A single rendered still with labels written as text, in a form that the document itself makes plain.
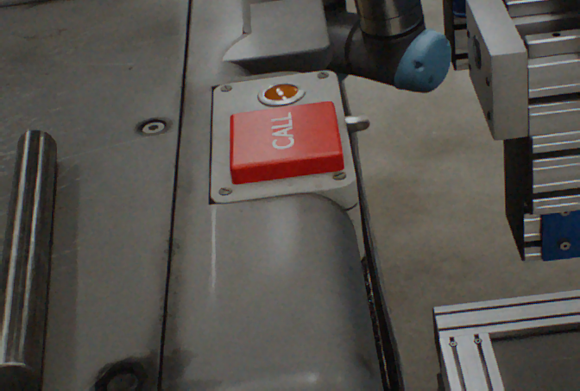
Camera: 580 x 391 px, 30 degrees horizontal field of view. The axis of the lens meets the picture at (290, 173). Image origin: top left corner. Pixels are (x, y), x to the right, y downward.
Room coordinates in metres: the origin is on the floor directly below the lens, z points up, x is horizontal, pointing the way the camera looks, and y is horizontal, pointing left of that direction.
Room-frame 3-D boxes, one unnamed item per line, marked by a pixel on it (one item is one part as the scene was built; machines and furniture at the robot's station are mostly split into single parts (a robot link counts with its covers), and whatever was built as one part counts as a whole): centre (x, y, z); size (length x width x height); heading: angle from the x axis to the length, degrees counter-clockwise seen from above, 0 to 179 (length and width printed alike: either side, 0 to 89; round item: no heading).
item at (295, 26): (0.68, 0.00, 1.24); 0.09 x 0.08 x 0.03; 178
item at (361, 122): (1.52, -0.10, 0.69); 0.08 x 0.03 x 0.03; 88
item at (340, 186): (0.54, 0.00, 1.23); 0.13 x 0.08 x 0.05; 178
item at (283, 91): (0.58, 0.00, 1.26); 0.02 x 0.02 x 0.01
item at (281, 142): (0.51, 0.00, 1.26); 0.06 x 0.06 x 0.02; 88
